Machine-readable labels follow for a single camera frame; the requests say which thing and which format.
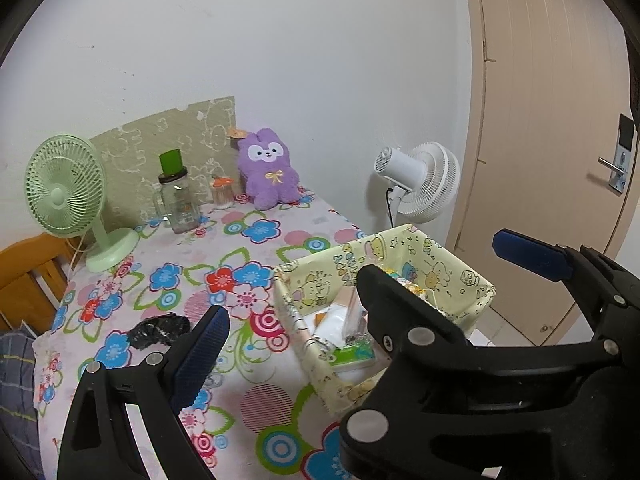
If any green cup on jar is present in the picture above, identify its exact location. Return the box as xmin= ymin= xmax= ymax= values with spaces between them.
xmin=158 ymin=148 xmax=184 ymax=176

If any white tissue pack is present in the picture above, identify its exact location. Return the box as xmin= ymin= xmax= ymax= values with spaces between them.
xmin=304 ymin=306 xmax=347 ymax=348

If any glass mason jar mug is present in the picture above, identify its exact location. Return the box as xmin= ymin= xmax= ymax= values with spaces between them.
xmin=154 ymin=167 xmax=201 ymax=234

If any beige door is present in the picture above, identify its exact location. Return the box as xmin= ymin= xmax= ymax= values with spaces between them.
xmin=447 ymin=0 xmax=639 ymax=346

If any white standing fan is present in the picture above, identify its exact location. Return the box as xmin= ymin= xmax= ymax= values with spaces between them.
xmin=374 ymin=141 xmax=461 ymax=226

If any black plastic bag roll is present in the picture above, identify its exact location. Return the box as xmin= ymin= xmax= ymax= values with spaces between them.
xmin=127 ymin=312 xmax=191 ymax=350

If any yellow cartoon fabric bin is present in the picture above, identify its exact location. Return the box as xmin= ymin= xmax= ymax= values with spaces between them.
xmin=273 ymin=224 xmax=496 ymax=415

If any small jar orange lid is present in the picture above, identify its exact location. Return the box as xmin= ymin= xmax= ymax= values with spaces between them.
xmin=210 ymin=176 xmax=234 ymax=210

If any floral tablecloth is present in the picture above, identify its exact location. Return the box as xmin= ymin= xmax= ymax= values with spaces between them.
xmin=34 ymin=190 xmax=360 ymax=479

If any clear plastic zip bag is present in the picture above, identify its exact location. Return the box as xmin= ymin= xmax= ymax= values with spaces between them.
xmin=333 ymin=286 xmax=367 ymax=344

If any purple plush bunny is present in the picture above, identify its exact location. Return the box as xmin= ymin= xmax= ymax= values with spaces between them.
xmin=238 ymin=128 xmax=300 ymax=210

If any green desk fan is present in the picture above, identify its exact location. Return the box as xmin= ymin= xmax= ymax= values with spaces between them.
xmin=24 ymin=134 xmax=139 ymax=273

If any green tissue packet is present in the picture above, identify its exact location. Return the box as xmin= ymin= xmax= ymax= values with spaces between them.
xmin=329 ymin=341 xmax=390 ymax=373

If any metal door handle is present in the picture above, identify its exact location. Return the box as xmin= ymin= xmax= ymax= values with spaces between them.
xmin=598 ymin=114 xmax=634 ymax=194

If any green cartoon wall mat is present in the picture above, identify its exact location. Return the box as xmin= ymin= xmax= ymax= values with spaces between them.
xmin=89 ymin=94 xmax=239 ymax=226

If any wooden chair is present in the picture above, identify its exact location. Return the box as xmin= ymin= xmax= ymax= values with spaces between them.
xmin=0 ymin=234 xmax=73 ymax=334

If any grey plaid bedding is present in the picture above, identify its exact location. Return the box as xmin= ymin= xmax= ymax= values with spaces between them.
xmin=1 ymin=328 xmax=44 ymax=479

